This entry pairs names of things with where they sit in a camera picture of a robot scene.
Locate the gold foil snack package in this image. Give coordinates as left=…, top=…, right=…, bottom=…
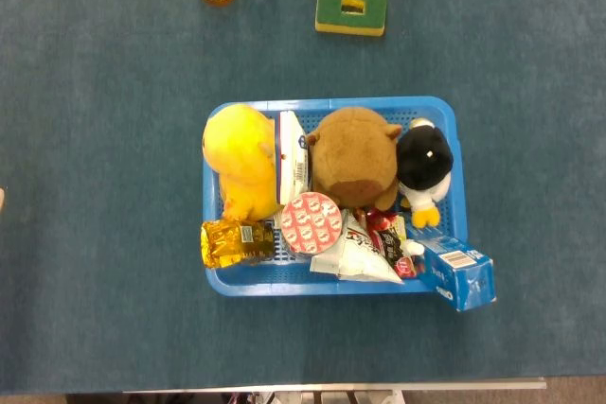
left=199, top=219, right=276, bottom=269

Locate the green Pringles can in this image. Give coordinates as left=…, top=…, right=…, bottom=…
left=280, top=190, right=344, bottom=258

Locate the blue Oreo cookie box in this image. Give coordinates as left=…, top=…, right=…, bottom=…
left=404, top=223, right=497, bottom=313

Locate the blue plastic basket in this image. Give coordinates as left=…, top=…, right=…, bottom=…
left=203, top=96, right=470, bottom=298

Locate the blue felt table cover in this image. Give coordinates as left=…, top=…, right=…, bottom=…
left=0, top=0, right=606, bottom=395

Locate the yellow duck plush toy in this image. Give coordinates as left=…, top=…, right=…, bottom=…
left=202, top=103, right=280, bottom=223

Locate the white blue snack bag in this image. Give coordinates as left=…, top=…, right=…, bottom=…
left=276, top=110, right=313, bottom=206

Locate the white triangular snack packet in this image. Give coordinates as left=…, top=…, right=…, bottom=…
left=310, top=208, right=404, bottom=285

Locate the brown capybara plush toy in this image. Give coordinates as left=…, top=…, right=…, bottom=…
left=306, top=105, right=403, bottom=211

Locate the green yellow sponge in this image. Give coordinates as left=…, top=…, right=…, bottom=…
left=314, top=0, right=389, bottom=38

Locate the red grape jelly pouch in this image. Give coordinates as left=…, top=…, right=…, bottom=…
left=364, top=207, right=427, bottom=280

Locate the black white penguin plush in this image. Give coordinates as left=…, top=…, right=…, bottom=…
left=395, top=118, right=455, bottom=229

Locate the metal table edge strip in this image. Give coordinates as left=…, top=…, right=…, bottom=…
left=122, top=378, right=548, bottom=394

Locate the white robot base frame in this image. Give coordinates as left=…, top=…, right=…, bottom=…
left=226, top=389, right=403, bottom=404

